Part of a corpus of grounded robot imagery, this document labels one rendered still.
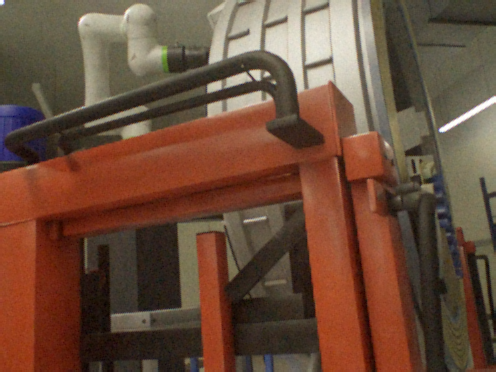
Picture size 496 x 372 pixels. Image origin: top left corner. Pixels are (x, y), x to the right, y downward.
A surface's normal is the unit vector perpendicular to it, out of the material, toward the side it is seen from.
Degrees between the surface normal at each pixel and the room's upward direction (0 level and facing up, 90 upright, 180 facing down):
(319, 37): 76
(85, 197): 90
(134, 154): 90
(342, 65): 86
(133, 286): 90
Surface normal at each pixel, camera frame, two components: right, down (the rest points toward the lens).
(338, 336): -0.44, -0.18
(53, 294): 0.89, -0.18
